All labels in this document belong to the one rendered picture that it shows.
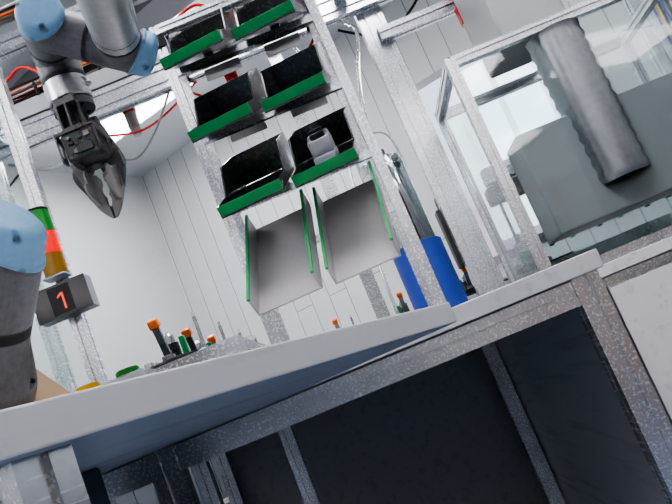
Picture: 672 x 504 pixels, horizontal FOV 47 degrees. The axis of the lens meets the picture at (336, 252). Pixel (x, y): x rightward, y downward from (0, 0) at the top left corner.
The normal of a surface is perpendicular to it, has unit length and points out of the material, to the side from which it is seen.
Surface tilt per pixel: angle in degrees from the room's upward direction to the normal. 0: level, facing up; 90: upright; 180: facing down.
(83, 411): 90
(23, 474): 90
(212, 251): 90
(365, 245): 45
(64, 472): 90
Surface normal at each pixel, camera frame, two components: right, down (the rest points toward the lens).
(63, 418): 0.78, -0.42
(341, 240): -0.43, -0.71
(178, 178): -0.50, 0.04
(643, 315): -0.07, -0.17
